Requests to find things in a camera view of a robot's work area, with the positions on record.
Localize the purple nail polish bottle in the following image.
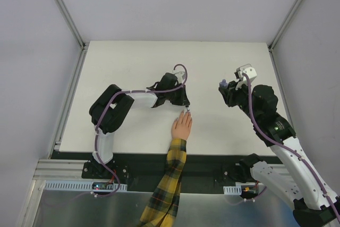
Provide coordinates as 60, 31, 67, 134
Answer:
219, 79, 228, 88

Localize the yellow plaid sleeve forearm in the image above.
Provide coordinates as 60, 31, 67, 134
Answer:
138, 139, 187, 226

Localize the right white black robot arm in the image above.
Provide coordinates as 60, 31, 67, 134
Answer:
218, 81, 339, 226

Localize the mannequin hand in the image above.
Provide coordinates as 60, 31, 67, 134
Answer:
171, 111, 192, 140

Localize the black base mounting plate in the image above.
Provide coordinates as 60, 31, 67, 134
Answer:
52, 150, 282, 193

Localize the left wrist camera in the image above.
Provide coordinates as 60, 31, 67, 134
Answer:
173, 70, 186, 84

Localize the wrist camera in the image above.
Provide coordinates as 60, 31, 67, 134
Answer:
173, 70, 186, 84
234, 64, 257, 90

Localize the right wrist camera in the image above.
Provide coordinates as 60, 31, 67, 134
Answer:
234, 64, 257, 90

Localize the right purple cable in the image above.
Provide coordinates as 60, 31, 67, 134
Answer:
243, 72, 340, 217

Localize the right white cable duct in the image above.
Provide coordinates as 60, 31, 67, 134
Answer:
223, 185, 242, 196

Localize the white cable duct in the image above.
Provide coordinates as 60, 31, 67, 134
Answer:
45, 181, 128, 192
223, 185, 242, 196

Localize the left aluminium frame post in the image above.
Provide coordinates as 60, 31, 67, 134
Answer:
54, 0, 86, 50

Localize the aluminium frame post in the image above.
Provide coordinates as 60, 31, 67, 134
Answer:
54, 0, 86, 50
268, 0, 304, 53

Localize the right aluminium frame post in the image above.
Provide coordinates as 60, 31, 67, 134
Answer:
268, 0, 304, 53

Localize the left white cable duct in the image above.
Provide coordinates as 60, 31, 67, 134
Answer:
45, 181, 128, 192

